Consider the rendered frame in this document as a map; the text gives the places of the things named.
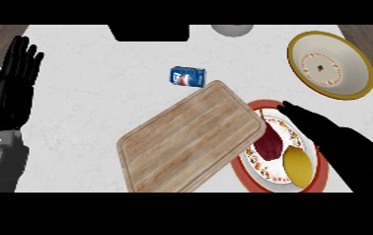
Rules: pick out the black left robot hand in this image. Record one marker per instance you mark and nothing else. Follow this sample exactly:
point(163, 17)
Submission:
point(16, 81)

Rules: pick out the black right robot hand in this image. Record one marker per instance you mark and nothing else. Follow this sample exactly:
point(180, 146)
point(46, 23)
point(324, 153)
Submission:
point(334, 146)

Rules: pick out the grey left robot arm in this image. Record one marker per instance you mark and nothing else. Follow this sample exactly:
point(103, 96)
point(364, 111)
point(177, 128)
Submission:
point(10, 160)

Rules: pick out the dark red pear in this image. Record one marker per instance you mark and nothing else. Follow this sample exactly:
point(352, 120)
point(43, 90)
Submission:
point(268, 143)

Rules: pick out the red rimmed patterned plate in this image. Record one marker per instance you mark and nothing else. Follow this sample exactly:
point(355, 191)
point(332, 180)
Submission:
point(252, 176)

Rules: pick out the yellow rimmed white bowl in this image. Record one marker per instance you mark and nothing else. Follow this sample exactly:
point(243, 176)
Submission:
point(327, 64)

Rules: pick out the yellow fruit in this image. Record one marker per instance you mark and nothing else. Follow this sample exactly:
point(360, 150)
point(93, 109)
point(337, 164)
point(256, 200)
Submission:
point(296, 167)

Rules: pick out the wooden cutting board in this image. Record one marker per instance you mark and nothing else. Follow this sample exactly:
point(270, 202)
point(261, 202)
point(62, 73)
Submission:
point(189, 140)

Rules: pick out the black appliance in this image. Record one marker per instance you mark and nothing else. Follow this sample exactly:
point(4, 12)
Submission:
point(150, 32)

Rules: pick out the blue soda can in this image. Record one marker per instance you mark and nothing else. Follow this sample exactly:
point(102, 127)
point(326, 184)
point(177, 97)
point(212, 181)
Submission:
point(187, 76)

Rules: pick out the grey round object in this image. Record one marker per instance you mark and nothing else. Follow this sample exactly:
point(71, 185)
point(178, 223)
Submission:
point(231, 30)

